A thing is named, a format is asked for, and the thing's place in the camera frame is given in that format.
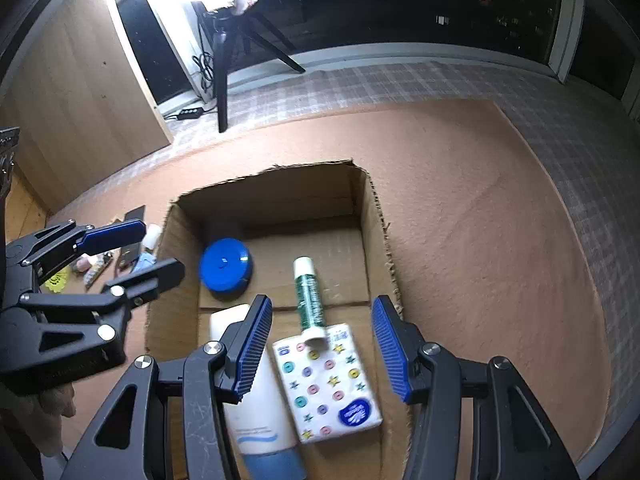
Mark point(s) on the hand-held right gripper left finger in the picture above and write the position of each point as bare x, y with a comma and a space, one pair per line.
252, 345

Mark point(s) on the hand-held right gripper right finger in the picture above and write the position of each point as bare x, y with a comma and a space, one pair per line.
390, 350

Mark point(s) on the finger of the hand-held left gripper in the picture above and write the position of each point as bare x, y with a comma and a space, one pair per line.
115, 236
150, 277

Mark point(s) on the blue plastic part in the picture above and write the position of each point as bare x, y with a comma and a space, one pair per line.
142, 262

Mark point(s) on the black hang tag card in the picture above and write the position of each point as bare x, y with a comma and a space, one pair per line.
134, 213

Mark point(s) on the small pink bottle grey cap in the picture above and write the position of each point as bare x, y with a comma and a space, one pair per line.
82, 262

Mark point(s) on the green white glue stick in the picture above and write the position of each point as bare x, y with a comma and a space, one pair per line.
307, 300

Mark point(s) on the patterned tissue pack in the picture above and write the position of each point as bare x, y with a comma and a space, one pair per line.
330, 390

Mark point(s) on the blue round tin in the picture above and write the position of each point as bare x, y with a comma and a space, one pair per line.
225, 265

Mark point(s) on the white sunscreen tube blue cap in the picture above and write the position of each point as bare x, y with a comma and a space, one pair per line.
260, 425

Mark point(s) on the cardboard box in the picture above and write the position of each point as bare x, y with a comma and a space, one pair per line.
310, 200

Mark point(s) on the person's left hand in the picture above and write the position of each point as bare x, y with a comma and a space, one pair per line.
55, 400

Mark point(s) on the small white cap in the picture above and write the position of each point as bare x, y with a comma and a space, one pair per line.
152, 236

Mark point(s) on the yellow shuttlecock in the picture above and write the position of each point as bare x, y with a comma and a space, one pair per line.
57, 280

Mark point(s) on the black tripod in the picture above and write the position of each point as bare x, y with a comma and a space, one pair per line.
220, 60

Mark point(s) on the checkered cloth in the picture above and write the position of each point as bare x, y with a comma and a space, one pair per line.
400, 85

